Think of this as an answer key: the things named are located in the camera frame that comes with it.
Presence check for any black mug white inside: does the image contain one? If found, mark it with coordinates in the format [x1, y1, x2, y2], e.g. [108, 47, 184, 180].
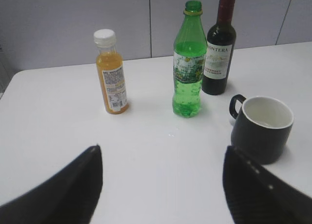
[229, 94, 294, 165]

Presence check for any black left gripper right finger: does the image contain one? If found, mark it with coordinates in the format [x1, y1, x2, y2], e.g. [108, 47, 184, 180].
[223, 146, 312, 224]

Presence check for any dark red wine bottle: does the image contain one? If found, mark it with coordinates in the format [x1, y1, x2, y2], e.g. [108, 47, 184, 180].
[202, 0, 236, 95]

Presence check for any orange juice bottle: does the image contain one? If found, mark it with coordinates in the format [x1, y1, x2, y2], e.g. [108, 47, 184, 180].
[94, 29, 129, 114]

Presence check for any green sprite bottle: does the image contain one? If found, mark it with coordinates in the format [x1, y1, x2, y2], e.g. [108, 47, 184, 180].
[172, 0, 207, 118]

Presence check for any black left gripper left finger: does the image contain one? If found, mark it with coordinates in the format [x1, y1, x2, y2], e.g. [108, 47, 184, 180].
[0, 145, 102, 224]

